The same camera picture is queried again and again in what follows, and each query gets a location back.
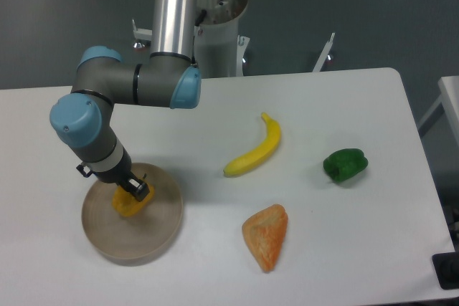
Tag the black device at edge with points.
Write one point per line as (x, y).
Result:
(446, 269)

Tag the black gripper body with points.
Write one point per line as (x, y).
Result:
(117, 170)

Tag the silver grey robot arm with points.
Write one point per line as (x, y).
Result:
(81, 119)

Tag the white side table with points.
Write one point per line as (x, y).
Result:
(446, 104)

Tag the green bell pepper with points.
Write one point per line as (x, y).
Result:
(344, 164)

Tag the yellow bell pepper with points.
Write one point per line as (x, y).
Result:
(126, 204)

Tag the orange croissant pastry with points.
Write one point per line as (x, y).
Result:
(264, 234)

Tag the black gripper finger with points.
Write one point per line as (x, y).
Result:
(136, 187)

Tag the yellow banana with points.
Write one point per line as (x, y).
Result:
(258, 155)

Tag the beige round plate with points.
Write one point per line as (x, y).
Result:
(140, 238)

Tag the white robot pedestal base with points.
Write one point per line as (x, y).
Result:
(201, 32)

